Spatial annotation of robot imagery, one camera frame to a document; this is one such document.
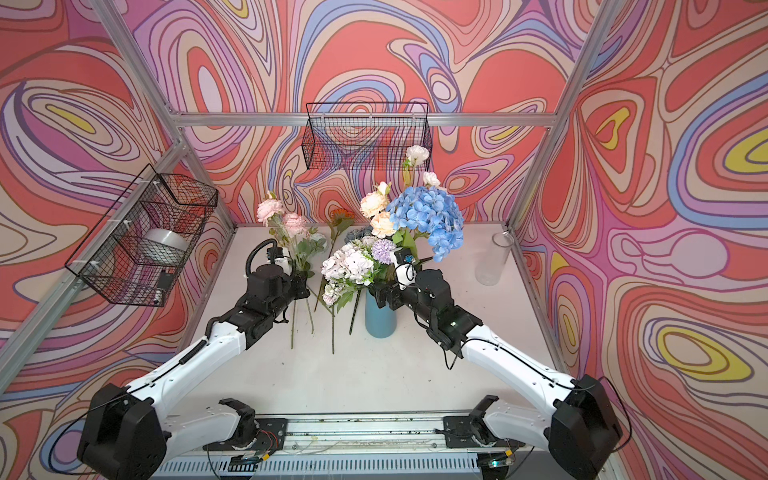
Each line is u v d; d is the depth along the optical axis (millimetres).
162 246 703
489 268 990
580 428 391
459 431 735
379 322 796
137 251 744
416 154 747
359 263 669
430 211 598
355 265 672
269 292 616
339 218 1165
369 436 748
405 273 701
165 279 733
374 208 686
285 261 731
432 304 565
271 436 721
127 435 391
